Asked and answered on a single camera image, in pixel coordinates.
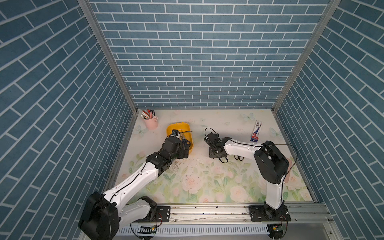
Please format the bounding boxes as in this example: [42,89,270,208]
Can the small black scissors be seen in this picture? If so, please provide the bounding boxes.
[234,155,244,161]

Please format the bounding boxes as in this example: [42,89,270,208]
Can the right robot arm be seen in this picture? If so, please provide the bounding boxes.
[204,133,291,223]

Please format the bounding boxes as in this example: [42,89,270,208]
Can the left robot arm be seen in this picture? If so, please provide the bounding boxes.
[78,134,191,240]

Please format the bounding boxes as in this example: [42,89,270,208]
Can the yellow plastic storage box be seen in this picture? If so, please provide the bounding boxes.
[167,122,194,154]

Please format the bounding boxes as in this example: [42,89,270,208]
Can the pink pen holder cup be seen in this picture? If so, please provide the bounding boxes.
[143,116,159,130]

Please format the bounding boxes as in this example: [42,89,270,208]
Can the floral table mat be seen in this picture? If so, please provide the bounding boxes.
[117,110,294,204]

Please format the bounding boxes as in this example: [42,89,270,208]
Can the pens in pink cup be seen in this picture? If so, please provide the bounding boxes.
[142,109,155,120]

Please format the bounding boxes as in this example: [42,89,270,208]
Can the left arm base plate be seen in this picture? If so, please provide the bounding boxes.
[135,206,171,223]

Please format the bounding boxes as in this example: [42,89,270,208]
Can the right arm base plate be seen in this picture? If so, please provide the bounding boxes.
[249,204,291,222]

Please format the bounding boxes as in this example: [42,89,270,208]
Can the aluminium mounting rail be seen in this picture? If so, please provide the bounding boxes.
[85,203,335,226]

